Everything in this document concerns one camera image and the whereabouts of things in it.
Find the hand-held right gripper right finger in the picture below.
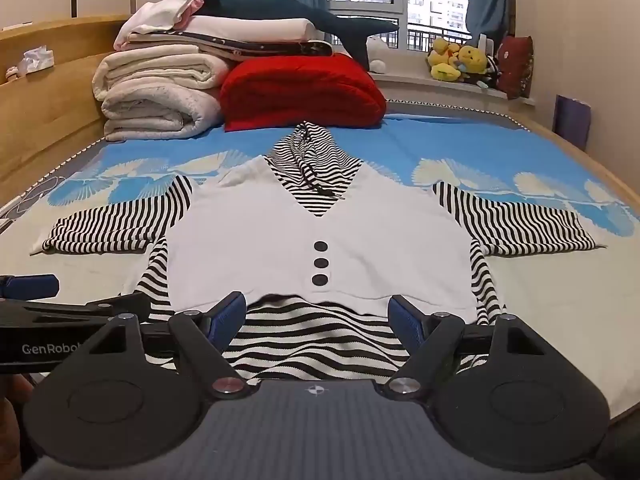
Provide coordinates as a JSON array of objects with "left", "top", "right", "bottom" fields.
[{"left": 387, "top": 294, "right": 551, "bottom": 399}]

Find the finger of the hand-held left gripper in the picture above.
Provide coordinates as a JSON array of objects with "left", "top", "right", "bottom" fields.
[
  {"left": 82, "top": 290, "right": 153, "bottom": 319},
  {"left": 0, "top": 274, "right": 61, "bottom": 303}
]

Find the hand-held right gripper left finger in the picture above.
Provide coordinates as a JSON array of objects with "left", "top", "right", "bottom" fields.
[{"left": 97, "top": 291, "right": 252, "bottom": 399}]

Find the striped hooded sweater white vest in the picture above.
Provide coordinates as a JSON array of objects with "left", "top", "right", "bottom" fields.
[{"left": 30, "top": 121, "right": 608, "bottom": 387}]

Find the person's left forearm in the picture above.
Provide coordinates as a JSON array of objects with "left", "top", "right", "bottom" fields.
[{"left": 0, "top": 372, "right": 37, "bottom": 480}]

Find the blue fan print bed sheet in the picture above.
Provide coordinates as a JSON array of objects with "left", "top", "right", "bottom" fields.
[{"left": 0, "top": 110, "right": 640, "bottom": 416}]

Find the cream rolled quilt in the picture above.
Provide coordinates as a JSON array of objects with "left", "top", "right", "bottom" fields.
[
  {"left": 91, "top": 44, "right": 233, "bottom": 102},
  {"left": 101, "top": 79, "right": 225, "bottom": 143}
]

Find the tissue pack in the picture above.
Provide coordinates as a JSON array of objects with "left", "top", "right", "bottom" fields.
[{"left": 21, "top": 46, "right": 54, "bottom": 71}]

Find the red folded blanket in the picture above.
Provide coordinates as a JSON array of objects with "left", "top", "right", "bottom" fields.
[{"left": 219, "top": 52, "right": 388, "bottom": 133}]

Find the purple box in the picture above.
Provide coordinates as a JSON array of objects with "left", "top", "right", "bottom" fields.
[{"left": 554, "top": 94, "right": 593, "bottom": 151}]

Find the yellow plush toy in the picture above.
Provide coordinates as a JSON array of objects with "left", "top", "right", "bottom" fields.
[
  {"left": 426, "top": 36, "right": 462, "bottom": 82},
  {"left": 456, "top": 45, "right": 490, "bottom": 85}
]

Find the small white plush toy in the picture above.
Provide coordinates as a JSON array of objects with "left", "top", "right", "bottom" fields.
[{"left": 366, "top": 35, "right": 389, "bottom": 73}]

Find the dark red cushion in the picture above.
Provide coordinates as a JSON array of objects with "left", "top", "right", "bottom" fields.
[{"left": 497, "top": 35, "right": 536, "bottom": 101}]

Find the white crumpled cloth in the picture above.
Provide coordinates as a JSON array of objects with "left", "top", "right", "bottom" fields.
[{"left": 113, "top": 0, "right": 202, "bottom": 52}]

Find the white folded quilt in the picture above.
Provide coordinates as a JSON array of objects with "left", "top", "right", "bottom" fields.
[{"left": 172, "top": 16, "right": 322, "bottom": 44}]

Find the pink cloth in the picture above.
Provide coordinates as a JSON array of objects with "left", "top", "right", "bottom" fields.
[{"left": 172, "top": 0, "right": 207, "bottom": 29}]

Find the dark blue shark plush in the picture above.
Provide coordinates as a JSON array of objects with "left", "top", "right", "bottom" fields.
[{"left": 196, "top": 0, "right": 402, "bottom": 64}]

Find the wooden bed frame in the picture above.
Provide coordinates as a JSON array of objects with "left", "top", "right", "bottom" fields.
[{"left": 0, "top": 14, "right": 640, "bottom": 211}]

